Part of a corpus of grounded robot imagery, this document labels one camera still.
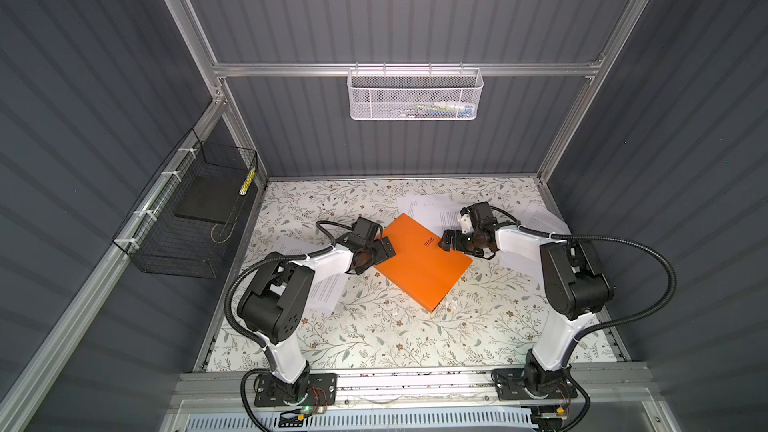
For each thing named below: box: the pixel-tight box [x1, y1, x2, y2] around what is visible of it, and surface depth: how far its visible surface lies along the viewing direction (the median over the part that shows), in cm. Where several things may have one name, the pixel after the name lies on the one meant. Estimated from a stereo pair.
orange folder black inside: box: [374, 213, 473, 313], surface depth 98 cm
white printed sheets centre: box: [397, 194, 470, 237], surface depth 114 cm
